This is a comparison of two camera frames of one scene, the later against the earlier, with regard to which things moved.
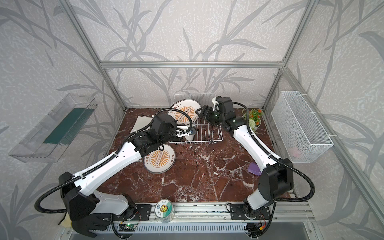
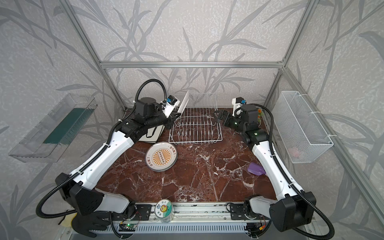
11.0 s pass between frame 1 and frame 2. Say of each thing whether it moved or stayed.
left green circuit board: stayed
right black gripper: moved
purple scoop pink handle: stayed
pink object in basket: stayed
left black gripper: moved
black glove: stayed
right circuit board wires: stayed
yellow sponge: stayed
